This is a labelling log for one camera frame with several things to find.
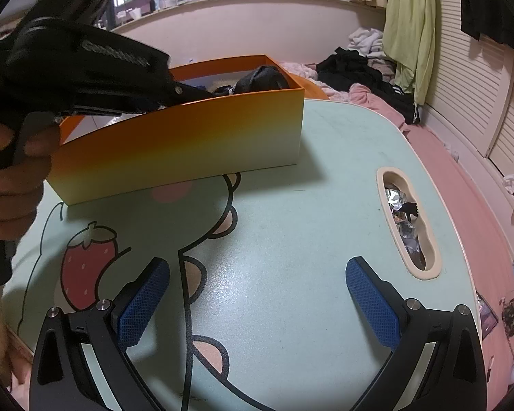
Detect pile of white clothes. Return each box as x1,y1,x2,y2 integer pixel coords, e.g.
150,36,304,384
347,28,397,73

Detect person's left hand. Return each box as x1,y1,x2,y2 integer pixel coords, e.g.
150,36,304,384
0,113,63,240

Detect crumpled foil wrappers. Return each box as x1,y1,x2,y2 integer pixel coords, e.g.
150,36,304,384
383,184,429,266

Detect pile of black clothes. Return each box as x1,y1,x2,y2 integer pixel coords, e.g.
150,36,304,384
316,47,420,125

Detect green hanging garment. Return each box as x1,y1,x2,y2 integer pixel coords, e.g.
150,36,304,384
383,0,438,105

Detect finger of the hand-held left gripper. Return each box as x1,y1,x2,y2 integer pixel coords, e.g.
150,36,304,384
160,79,217,108

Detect black plastic bag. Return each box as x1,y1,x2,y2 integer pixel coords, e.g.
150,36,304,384
212,65,290,95

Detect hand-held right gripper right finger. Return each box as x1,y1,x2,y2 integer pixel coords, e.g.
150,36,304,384
345,257,486,411

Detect dark printed card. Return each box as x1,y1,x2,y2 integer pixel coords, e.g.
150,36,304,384
475,291,500,339

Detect mint cartoon printed desktop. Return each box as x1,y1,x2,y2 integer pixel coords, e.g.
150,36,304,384
2,96,482,411

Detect orange box lid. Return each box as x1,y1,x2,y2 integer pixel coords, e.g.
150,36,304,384
303,80,331,102

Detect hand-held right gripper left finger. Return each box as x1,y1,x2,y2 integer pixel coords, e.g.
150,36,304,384
29,258,171,411

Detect orange cardboard box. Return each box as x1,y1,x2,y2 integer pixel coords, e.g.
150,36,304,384
43,54,306,206

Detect white louvered closet door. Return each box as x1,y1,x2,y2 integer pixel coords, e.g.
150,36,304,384
424,0,514,176

